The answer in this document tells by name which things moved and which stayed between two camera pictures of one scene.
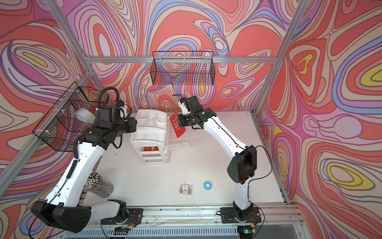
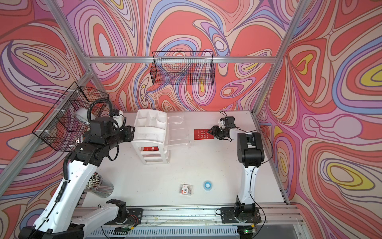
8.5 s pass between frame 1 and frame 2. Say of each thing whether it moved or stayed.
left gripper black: moved
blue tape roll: stayed
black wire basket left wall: stayed
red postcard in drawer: stayed
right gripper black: moved
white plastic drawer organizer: stayed
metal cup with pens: stayed
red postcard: moved
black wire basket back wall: stayed
